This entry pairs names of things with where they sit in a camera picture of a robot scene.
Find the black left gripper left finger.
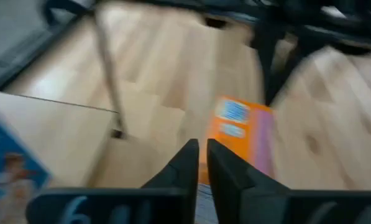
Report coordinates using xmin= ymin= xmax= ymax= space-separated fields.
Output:
xmin=141 ymin=138 xmax=201 ymax=224

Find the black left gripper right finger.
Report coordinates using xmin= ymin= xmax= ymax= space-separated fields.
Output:
xmin=206 ymin=138 xmax=293 ymax=224

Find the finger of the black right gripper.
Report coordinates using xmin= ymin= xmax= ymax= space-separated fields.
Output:
xmin=263 ymin=72 xmax=281 ymax=107

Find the orange Mini Wheats cereal box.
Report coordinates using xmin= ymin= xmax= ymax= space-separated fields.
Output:
xmin=198 ymin=95 xmax=276 ymax=187

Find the blue Rice Krispies cereal box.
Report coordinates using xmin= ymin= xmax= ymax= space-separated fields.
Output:
xmin=0 ymin=110 xmax=51 ymax=224

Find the wooden shelf board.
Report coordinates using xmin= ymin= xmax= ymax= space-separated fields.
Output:
xmin=0 ymin=90 xmax=121 ymax=189

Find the black shelf post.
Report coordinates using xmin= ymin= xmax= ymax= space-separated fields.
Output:
xmin=93 ymin=9 xmax=129 ymax=140

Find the black metal table frame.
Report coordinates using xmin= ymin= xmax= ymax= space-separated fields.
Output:
xmin=0 ymin=0 xmax=267 ymax=91

